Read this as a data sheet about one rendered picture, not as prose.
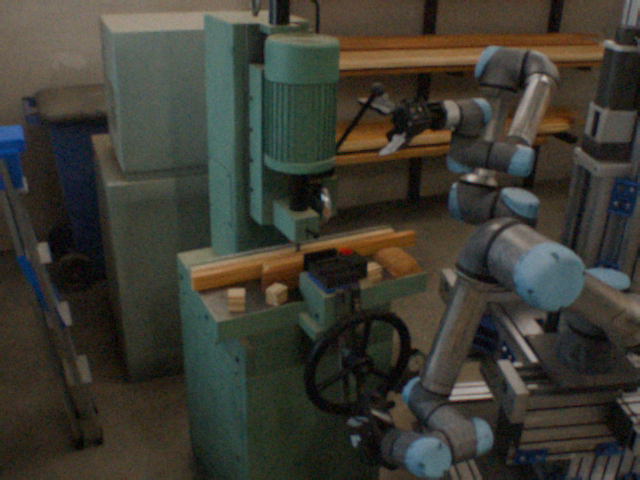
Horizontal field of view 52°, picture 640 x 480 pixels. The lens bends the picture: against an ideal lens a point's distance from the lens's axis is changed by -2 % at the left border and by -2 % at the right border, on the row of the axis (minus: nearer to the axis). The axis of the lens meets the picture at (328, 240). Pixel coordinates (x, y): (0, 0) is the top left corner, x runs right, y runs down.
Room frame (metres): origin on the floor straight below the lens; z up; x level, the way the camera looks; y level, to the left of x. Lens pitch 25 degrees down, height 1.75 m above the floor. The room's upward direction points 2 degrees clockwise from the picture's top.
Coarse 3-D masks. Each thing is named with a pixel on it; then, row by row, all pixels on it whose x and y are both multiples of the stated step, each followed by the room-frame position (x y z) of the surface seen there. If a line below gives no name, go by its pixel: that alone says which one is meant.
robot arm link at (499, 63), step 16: (496, 48) 2.03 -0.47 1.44; (512, 48) 2.02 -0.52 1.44; (480, 64) 2.01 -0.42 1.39; (496, 64) 1.99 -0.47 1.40; (512, 64) 1.97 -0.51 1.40; (480, 80) 2.02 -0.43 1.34; (496, 80) 1.97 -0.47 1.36; (512, 80) 1.97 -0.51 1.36; (496, 96) 1.97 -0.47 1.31; (512, 96) 1.98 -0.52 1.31; (496, 112) 1.95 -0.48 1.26; (496, 128) 1.94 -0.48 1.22; (464, 176) 1.92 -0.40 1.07; (480, 176) 1.90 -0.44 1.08; (464, 192) 1.89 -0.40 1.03; (480, 192) 1.87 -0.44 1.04; (464, 208) 1.87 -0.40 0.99; (480, 208) 1.85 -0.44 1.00; (480, 224) 1.85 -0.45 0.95
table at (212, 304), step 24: (216, 288) 1.48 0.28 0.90; (240, 288) 1.49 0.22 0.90; (384, 288) 1.55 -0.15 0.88; (408, 288) 1.59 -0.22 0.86; (216, 312) 1.37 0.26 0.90; (240, 312) 1.37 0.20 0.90; (264, 312) 1.39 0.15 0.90; (288, 312) 1.42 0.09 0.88; (216, 336) 1.33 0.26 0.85; (240, 336) 1.36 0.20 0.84; (312, 336) 1.36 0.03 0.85
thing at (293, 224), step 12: (276, 204) 1.65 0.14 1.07; (288, 204) 1.64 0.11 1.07; (276, 216) 1.65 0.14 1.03; (288, 216) 1.58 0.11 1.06; (300, 216) 1.57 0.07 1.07; (312, 216) 1.58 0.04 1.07; (288, 228) 1.58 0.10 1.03; (300, 228) 1.56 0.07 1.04; (312, 228) 1.57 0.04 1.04; (300, 240) 1.56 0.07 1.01
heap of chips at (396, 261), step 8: (392, 248) 1.69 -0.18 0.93; (376, 256) 1.68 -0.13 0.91; (384, 256) 1.66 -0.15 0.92; (392, 256) 1.64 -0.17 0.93; (400, 256) 1.64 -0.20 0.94; (408, 256) 1.64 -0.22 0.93; (384, 264) 1.64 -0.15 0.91; (392, 264) 1.62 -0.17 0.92; (400, 264) 1.61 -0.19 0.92; (408, 264) 1.62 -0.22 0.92; (416, 264) 1.63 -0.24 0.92; (392, 272) 1.60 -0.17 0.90; (400, 272) 1.59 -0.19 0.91; (408, 272) 1.60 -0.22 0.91; (416, 272) 1.61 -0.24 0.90
